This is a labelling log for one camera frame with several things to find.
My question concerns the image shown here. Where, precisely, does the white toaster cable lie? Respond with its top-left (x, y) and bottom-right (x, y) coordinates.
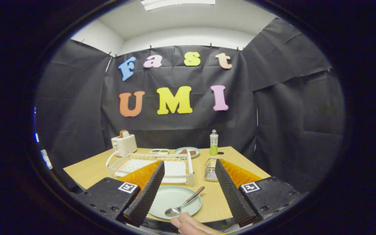
top-left (106, 151), bottom-right (120, 170)

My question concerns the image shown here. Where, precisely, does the metal wire basket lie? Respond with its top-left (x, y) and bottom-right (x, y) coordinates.
top-left (204, 158), bottom-right (221, 182)

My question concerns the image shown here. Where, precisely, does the pale green plate with meat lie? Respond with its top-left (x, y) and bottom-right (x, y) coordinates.
top-left (174, 147), bottom-right (201, 159)

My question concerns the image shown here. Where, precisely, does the cream white toaster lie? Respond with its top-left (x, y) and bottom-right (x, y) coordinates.
top-left (111, 134), bottom-right (138, 157)

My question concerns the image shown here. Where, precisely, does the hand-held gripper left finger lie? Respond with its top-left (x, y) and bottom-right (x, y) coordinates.
top-left (71, 161), bottom-right (165, 227)

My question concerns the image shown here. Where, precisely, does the green tea bottle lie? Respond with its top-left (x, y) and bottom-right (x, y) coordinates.
top-left (210, 129), bottom-right (219, 156)

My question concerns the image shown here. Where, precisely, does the spoon with brown handle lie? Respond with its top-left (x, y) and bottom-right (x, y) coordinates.
top-left (164, 186), bottom-right (205, 217)

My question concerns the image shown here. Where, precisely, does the black backdrop cloth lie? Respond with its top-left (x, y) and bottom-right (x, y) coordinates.
top-left (35, 18), bottom-right (345, 193)

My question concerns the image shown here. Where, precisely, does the ceiling light panel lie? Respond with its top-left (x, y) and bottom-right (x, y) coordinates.
top-left (141, 0), bottom-right (216, 11)

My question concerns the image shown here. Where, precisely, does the white dish rack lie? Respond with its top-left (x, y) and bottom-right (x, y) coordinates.
top-left (106, 152), bottom-right (195, 187)

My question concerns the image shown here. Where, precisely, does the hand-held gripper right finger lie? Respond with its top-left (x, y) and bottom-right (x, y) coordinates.
top-left (214, 159), bottom-right (301, 228)

